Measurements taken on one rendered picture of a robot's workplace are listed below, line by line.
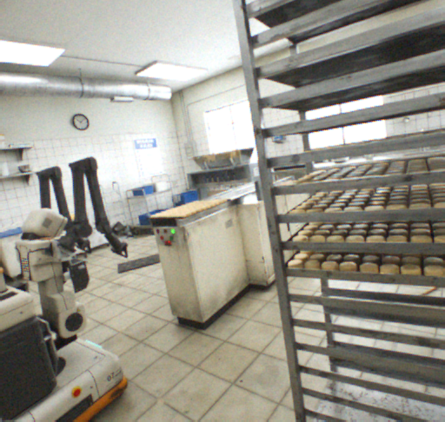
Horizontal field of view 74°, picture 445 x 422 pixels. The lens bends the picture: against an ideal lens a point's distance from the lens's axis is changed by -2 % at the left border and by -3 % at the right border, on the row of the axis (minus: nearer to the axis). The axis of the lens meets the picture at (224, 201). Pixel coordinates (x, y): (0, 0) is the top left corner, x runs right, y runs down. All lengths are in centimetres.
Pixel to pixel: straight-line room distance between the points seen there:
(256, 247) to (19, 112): 470
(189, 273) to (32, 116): 459
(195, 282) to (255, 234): 72
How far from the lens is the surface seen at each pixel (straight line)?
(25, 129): 609
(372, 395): 167
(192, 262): 224
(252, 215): 262
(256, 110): 93
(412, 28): 89
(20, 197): 591
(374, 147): 87
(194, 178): 298
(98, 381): 197
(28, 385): 183
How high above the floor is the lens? 127
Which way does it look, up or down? 8 degrees down
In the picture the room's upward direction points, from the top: 10 degrees counter-clockwise
